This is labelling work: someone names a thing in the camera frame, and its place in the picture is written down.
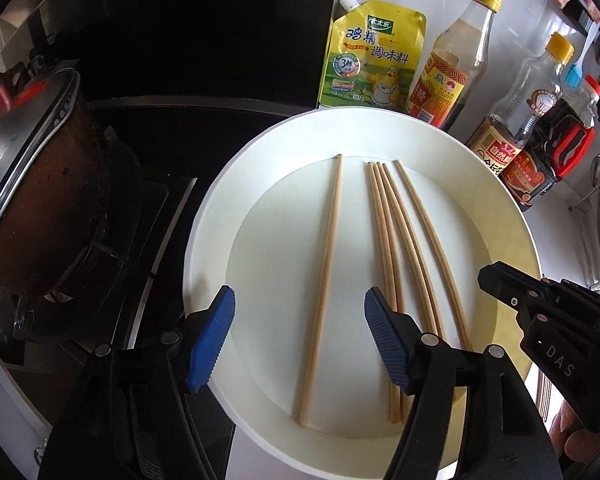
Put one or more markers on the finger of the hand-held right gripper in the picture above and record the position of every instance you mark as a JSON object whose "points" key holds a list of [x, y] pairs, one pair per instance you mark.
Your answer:
{"points": [[502, 282]]}

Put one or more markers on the yellow seasoning pouch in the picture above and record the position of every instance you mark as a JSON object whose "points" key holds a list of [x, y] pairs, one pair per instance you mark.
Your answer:
{"points": [[370, 60]]}

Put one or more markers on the person's right hand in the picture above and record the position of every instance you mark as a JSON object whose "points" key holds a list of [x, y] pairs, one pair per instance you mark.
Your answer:
{"points": [[564, 427]]}

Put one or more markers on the yellow-capped vinegar bottle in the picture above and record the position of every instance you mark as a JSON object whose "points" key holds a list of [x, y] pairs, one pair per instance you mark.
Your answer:
{"points": [[440, 95]]}

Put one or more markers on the black gas stove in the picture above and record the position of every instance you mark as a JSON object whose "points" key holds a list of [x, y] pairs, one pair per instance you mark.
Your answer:
{"points": [[145, 170]]}

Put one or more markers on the blue silicone basting brush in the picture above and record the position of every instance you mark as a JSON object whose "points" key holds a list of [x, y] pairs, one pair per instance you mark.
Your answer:
{"points": [[574, 72]]}

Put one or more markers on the yellow-capped soy sauce bottle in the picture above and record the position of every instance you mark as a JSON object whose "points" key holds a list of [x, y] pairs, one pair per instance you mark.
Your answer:
{"points": [[495, 150]]}

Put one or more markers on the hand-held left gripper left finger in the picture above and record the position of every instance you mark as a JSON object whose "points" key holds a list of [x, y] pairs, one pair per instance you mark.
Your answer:
{"points": [[212, 340]]}

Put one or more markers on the dark stained cooking pot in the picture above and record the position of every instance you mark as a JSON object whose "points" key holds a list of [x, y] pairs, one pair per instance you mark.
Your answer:
{"points": [[45, 200]]}

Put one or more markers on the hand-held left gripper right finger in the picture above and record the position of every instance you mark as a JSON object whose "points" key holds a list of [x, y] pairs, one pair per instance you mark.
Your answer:
{"points": [[387, 340]]}

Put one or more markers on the white round basin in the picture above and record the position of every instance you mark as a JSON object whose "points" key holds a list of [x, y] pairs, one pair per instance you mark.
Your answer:
{"points": [[280, 260]]}

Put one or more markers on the bunch of wooden chopsticks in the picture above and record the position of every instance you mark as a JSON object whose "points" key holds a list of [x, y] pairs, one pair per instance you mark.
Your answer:
{"points": [[325, 260]]}

